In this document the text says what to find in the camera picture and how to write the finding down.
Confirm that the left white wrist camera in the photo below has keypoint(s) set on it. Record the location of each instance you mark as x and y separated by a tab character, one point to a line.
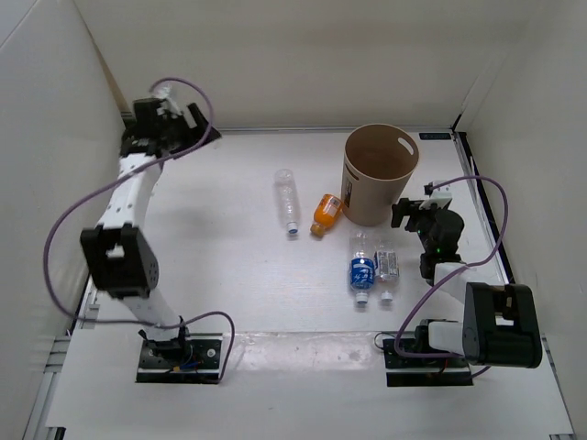
165	93

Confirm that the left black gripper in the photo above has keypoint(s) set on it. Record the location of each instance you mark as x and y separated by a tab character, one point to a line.
203	128

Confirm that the clear plastic bottle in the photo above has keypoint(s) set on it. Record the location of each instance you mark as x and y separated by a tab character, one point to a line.
287	200

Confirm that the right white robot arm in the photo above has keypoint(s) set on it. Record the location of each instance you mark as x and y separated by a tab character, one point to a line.
499	326

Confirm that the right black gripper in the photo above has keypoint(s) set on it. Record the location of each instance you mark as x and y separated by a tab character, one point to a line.
406	207

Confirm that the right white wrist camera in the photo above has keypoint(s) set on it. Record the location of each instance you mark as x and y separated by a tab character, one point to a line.
438	196

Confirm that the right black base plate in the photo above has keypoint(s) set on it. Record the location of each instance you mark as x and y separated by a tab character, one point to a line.
409	372

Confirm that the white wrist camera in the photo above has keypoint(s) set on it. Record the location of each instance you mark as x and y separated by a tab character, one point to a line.
165	93
438	196

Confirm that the orange plastic bottle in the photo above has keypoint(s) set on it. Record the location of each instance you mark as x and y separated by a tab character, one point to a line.
326	215

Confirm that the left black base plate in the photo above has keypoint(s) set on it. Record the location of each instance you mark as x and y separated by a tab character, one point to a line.
192	359

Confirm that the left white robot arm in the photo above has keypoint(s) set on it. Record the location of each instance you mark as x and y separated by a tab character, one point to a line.
119	257

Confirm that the small clear labelled bottle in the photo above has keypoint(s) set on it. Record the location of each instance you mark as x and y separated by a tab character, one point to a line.
387	271

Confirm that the blue label plastic bottle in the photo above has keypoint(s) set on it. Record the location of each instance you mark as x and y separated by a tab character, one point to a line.
361	267

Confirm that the brown cylindrical bin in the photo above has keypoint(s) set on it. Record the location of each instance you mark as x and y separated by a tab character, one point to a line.
379	160

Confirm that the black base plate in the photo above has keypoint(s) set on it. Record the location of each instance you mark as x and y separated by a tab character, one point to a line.
192	359
409	372

